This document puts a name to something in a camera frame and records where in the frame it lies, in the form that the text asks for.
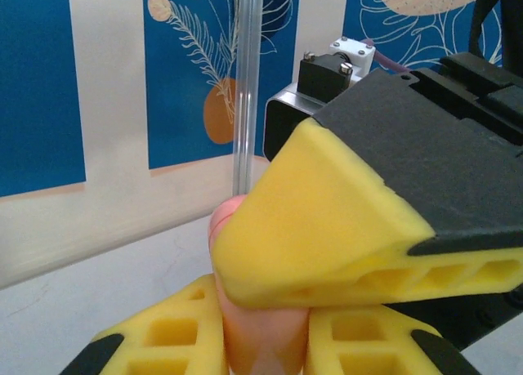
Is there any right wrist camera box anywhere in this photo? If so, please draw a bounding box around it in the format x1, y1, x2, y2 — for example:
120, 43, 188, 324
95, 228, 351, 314
264, 35, 377, 163

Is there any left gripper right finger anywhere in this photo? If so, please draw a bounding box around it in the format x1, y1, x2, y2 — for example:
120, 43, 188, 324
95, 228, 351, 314
302, 303, 480, 375

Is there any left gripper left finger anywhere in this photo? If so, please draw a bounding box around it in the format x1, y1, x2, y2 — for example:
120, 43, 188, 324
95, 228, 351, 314
59, 273, 230, 375

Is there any thin black cable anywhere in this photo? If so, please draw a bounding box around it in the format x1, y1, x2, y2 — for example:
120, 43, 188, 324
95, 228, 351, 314
469, 0, 506, 64

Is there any aluminium frame post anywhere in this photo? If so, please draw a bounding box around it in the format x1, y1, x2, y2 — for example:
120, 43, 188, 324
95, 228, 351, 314
231, 0, 262, 199

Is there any pink earbuds case cover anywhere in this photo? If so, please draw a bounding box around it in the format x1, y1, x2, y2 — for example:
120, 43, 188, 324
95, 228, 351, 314
207, 194, 311, 375

